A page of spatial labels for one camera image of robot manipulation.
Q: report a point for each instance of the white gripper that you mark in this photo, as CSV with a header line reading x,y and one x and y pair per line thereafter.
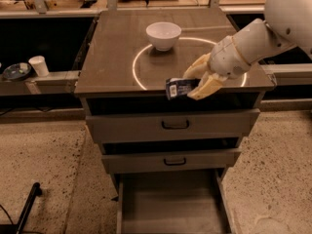
x,y
224,59

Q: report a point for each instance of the blue rxbar wrapper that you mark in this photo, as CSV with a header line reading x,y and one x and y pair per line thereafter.
x,y
179,88

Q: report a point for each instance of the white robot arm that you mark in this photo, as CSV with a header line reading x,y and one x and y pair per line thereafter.
x,y
286,24

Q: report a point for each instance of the top grey drawer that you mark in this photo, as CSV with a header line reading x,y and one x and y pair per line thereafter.
x,y
145,127

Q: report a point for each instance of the middle grey drawer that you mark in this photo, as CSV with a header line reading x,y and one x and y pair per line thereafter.
x,y
153,162

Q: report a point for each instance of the grey drawer cabinet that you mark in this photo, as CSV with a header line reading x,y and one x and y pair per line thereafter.
x,y
124,74

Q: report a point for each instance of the bottom open grey drawer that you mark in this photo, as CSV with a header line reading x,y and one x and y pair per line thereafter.
x,y
183,202

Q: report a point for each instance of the white ceramic bowl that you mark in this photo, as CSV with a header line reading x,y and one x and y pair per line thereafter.
x,y
163,35

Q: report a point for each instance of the white paper cup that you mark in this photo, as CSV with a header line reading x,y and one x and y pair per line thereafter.
x,y
39,65

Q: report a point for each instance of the black stand leg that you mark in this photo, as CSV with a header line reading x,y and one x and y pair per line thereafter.
x,y
17,228

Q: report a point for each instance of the black top drawer handle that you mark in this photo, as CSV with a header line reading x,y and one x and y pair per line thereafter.
x,y
175,126

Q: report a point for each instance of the black drawer handle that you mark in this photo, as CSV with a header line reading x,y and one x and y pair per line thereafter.
x,y
177,162
175,126

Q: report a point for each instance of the black middle drawer handle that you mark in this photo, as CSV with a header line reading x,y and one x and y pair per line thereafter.
x,y
177,162

